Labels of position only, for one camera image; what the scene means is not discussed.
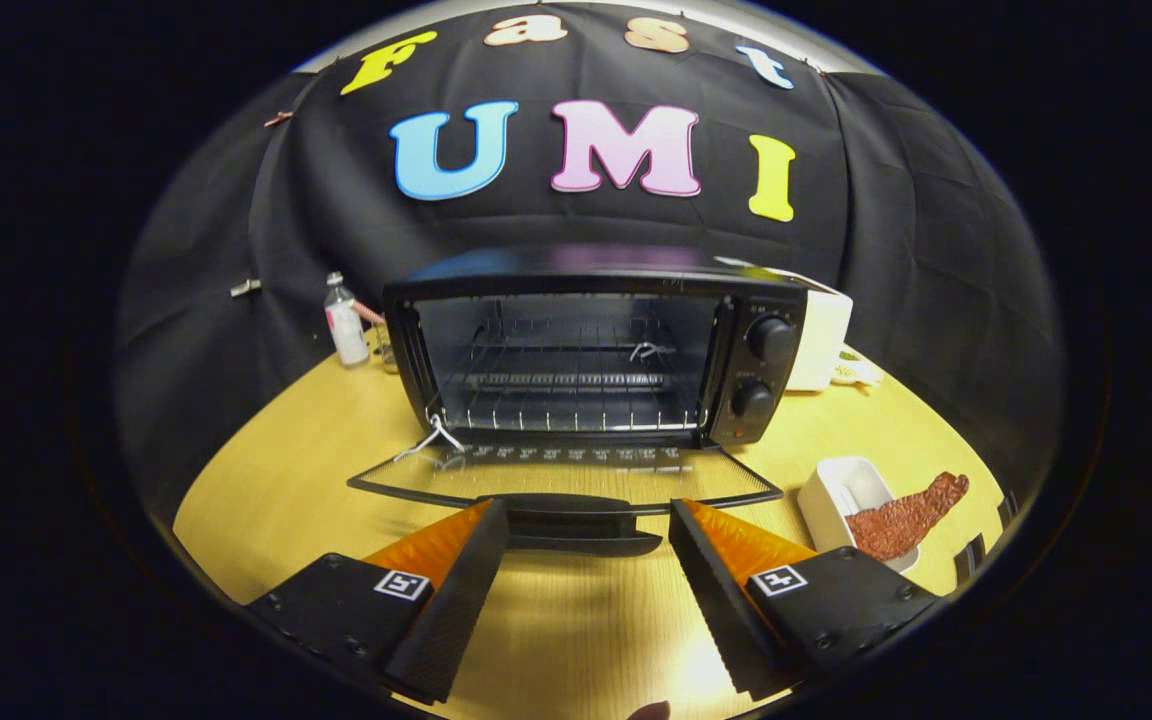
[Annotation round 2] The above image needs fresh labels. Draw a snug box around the white rectangular tray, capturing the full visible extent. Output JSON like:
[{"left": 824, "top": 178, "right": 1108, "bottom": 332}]
[{"left": 798, "top": 456, "right": 922, "bottom": 573}]

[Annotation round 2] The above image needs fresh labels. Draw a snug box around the small patterned dish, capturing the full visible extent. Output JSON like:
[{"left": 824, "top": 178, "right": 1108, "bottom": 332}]
[{"left": 831, "top": 345, "right": 884, "bottom": 389}]

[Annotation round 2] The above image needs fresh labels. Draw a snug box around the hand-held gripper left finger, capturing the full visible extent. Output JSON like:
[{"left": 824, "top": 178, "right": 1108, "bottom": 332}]
[{"left": 246, "top": 498, "right": 509, "bottom": 704}]

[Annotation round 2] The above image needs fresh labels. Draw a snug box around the white bread toaster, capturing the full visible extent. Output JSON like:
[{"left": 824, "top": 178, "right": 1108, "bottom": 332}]
[{"left": 726, "top": 258, "right": 854, "bottom": 392}]

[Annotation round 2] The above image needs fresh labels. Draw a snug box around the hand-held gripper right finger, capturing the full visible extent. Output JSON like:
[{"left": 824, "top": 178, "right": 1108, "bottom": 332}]
[{"left": 668, "top": 498, "right": 939, "bottom": 701}]

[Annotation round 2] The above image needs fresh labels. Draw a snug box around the black toaster oven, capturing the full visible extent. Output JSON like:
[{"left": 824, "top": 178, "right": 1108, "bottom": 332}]
[{"left": 346, "top": 245, "right": 809, "bottom": 558}]

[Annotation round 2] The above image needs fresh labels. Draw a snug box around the dark slatted object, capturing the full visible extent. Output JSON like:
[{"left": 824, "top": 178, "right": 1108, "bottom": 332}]
[{"left": 954, "top": 490, "right": 1022, "bottom": 583}]

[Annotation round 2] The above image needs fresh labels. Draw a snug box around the brown meat slice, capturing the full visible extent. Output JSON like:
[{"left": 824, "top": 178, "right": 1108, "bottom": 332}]
[{"left": 844, "top": 472, "right": 970, "bottom": 561}]

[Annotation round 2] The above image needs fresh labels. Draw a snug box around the clear plastic bottle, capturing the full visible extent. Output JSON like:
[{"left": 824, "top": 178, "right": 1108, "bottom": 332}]
[{"left": 324, "top": 272, "right": 370, "bottom": 367}]

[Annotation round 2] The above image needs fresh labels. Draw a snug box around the small glass container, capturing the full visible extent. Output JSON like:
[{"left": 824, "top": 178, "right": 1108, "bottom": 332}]
[{"left": 366, "top": 318, "right": 401, "bottom": 375}]

